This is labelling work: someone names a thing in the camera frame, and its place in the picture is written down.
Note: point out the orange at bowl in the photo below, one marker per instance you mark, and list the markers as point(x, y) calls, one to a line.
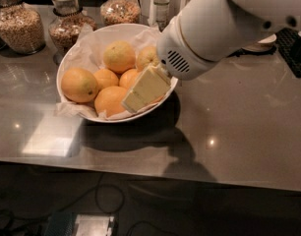
point(79, 85)
point(159, 99)
point(109, 101)

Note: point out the short stack of paper bowls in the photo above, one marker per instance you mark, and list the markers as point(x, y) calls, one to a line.
point(262, 45)

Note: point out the grey box on floor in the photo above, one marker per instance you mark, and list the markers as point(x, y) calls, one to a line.
point(81, 224)

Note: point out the white gripper with vents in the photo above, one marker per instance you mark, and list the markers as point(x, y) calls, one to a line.
point(179, 54)

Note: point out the glass jar of cereal left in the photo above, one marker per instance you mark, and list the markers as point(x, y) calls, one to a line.
point(21, 28)

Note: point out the large white oval bowl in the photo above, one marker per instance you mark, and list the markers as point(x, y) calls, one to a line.
point(67, 63)

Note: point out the black rubber mat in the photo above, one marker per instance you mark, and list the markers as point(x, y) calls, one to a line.
point(288, 44)

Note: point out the yellowish orange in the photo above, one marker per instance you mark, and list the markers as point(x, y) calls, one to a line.
point(147, 56)
point(119, 56)

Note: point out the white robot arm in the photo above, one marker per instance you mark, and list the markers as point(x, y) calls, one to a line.
point(244, 22)

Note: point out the clear glass bottle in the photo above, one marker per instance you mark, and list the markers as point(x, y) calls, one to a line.
point(161, 13)

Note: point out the orange at bowl front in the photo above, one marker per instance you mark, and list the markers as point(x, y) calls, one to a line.
point(109, 101)

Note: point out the orange at bowl right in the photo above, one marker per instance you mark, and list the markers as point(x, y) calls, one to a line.
point(159, 99)

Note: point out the glass jar of colourful cereal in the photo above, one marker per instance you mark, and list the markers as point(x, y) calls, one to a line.
point(114, 12)

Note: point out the glass jar of granola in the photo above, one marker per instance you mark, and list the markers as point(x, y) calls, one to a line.
point(68, 24)

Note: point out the orange at bowl left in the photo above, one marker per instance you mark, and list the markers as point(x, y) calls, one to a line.
point(79, 85)

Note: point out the white stand behind bottle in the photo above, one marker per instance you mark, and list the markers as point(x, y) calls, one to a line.
point(147, 0)

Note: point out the small orange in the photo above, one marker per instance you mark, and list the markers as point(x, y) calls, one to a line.
point(127, 79)
point(106, 78)

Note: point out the white paper bowl liner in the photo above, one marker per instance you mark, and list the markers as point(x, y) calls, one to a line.
point(86, 51)

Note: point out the small orange centre left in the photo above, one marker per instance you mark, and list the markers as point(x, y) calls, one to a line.
point(106, 78)

